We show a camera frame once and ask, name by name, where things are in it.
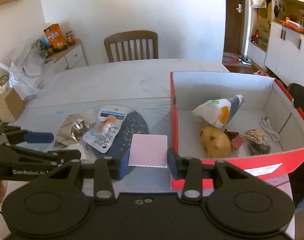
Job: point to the orange snack bag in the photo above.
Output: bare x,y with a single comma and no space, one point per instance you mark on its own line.
55,37

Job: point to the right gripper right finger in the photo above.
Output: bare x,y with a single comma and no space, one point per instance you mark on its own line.
189,170

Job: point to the small brown cardboard box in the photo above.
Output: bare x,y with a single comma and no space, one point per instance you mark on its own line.
11,106

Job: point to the wooden chair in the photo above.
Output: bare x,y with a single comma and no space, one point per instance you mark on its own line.
132,45

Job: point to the dark brown door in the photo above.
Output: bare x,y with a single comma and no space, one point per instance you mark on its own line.
235,26

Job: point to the white side cabinet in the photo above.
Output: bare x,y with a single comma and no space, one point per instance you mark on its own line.
71,58

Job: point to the silver foil snack packet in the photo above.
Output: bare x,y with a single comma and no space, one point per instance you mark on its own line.
73,129

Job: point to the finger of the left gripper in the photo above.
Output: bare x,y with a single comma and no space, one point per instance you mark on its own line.
61,157
38,138

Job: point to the clear plastic bag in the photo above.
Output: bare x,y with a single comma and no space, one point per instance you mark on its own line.
29,75

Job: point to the hanging tote bag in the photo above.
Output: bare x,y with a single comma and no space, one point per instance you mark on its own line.
258,4

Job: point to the pink sticky note pad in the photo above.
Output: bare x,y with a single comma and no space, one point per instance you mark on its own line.
148,150

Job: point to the white storage cabinets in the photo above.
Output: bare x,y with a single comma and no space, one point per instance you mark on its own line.
280,49

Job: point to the black item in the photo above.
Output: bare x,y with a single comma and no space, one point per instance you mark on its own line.
257,149

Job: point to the red cardboard box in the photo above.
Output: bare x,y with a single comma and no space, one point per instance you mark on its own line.
264,97

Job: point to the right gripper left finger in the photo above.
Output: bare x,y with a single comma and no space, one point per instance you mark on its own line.
106,170

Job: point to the grey white snack bag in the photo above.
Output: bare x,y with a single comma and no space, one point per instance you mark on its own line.
219,112

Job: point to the white sausage packet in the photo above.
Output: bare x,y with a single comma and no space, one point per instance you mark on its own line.
108,125

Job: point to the yellow plush toy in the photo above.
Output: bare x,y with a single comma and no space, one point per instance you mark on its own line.
215,142

